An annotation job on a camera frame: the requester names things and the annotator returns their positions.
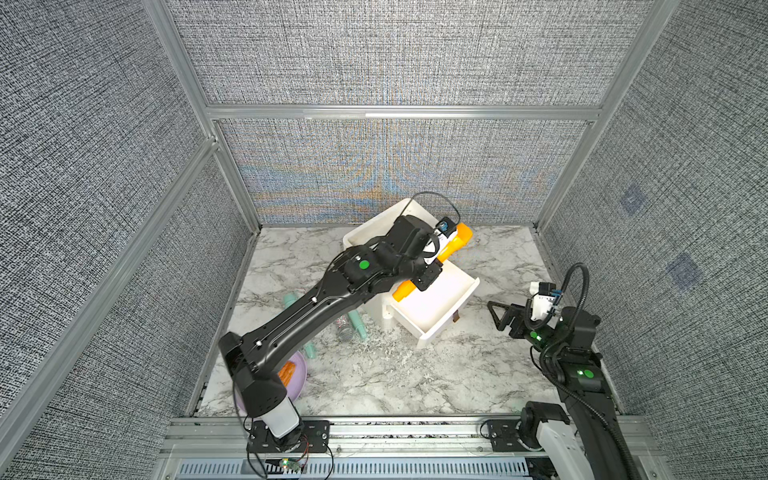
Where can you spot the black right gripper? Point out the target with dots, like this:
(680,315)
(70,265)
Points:
(519,318)

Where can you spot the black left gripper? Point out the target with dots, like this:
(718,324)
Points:
(429,276)

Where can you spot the orange microphone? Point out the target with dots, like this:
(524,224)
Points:
(458,241)

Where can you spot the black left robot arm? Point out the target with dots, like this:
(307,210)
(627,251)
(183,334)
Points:
(408,252)

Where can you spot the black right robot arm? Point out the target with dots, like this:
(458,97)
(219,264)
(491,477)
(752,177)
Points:
(580,434)

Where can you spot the orange pastry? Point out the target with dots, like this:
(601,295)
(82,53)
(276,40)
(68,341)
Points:
(287,372)

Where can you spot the purple plate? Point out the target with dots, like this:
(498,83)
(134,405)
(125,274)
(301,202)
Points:
(299,379)

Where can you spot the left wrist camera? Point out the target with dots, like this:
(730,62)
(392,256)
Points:
(444,232)

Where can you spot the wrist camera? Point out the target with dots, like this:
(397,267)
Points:
(543,296)
(444,232)

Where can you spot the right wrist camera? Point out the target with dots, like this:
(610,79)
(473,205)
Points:
(543,296)

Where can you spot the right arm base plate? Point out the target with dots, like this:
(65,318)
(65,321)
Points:
(502,435)

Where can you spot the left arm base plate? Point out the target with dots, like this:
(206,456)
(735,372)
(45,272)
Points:
(311,436)

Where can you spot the aluminium front rail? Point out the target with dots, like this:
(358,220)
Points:
(360,447)

